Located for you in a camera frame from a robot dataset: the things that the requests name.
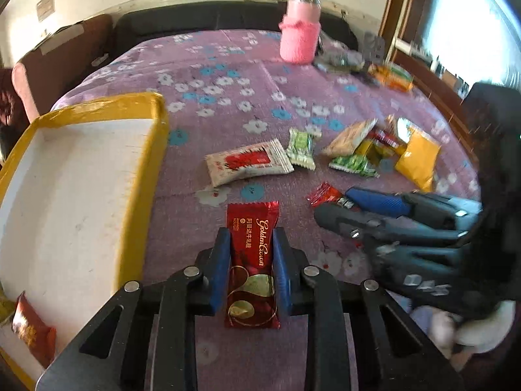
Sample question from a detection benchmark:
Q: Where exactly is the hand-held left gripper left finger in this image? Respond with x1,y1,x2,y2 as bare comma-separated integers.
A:
36,227,232,391

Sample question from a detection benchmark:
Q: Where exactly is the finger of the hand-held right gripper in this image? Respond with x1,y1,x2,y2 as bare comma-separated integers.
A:
314,206,473,250
345,186,483,229

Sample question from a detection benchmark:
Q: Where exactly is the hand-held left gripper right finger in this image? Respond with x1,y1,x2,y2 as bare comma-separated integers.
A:
272,226,465,391

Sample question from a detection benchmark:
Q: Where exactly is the dark red gold candy bar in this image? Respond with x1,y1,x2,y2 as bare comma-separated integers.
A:
225,201,281,330

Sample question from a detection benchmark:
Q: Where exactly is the small bright red candy packet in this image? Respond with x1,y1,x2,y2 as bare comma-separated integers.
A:
307,181,355,210

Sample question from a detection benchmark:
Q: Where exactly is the green white candy packet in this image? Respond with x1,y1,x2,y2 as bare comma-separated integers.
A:
328,155,377,179
286,127,317,171

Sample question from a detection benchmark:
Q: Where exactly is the plain yellow snack packet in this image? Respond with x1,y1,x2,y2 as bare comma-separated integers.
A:
394,127,442,193

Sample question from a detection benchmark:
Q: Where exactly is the beige snack packet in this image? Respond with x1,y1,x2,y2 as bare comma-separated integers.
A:
323,119,378,157

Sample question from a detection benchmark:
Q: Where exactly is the white red snack packet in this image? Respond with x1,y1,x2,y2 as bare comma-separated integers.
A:
204,138,294,188

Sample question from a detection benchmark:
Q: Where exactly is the yellow-rimmed white box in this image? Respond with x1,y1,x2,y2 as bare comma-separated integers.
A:
0,92,169,391

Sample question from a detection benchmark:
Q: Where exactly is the person's right hand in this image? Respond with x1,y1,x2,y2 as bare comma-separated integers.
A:
431,299,517,355

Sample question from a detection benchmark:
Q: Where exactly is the olive gold snack packet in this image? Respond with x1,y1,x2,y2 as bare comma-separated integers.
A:
358,138,397,167

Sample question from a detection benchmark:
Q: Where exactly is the orange white snack packet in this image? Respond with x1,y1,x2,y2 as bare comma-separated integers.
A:
385,114,424,139

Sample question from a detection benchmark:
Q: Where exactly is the bottle with pink knitted sleeve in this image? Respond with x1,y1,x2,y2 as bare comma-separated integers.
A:
279,0,322,65

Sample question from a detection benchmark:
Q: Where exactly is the wooden framed window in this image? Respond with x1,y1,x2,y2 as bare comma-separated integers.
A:
378,0,521,102

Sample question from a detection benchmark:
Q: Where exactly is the orange red snack packet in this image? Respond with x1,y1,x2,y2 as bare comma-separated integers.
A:
11,291,57,369

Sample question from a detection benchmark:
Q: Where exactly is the black sofa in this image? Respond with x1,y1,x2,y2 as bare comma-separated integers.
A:
112,0,359,55

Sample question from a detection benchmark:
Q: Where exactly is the brown cardboard box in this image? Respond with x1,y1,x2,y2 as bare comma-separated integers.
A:
11,13,115,123

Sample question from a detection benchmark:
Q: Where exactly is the dark red cloth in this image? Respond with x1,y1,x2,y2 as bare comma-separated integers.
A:
0,68,29,164

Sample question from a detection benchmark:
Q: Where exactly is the wall notice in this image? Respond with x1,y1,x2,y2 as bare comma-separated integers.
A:
36,0,55,23

